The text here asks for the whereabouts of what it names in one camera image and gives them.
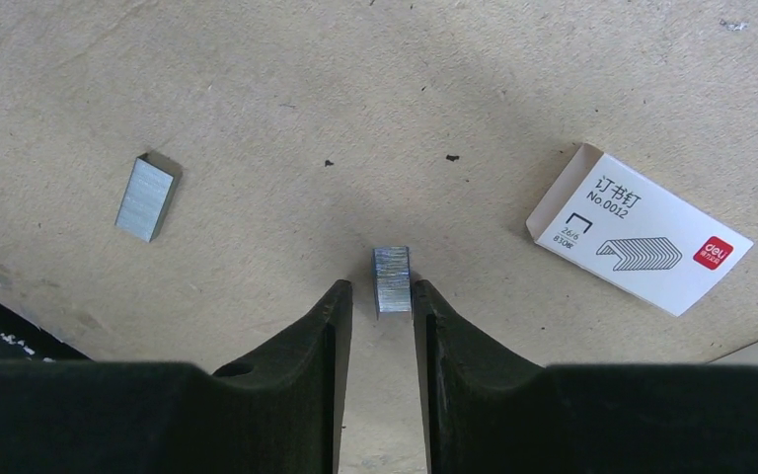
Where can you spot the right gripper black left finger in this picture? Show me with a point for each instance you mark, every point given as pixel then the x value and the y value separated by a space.
pixel 276 409

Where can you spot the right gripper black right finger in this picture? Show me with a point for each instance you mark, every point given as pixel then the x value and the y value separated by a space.
pixel 487 409

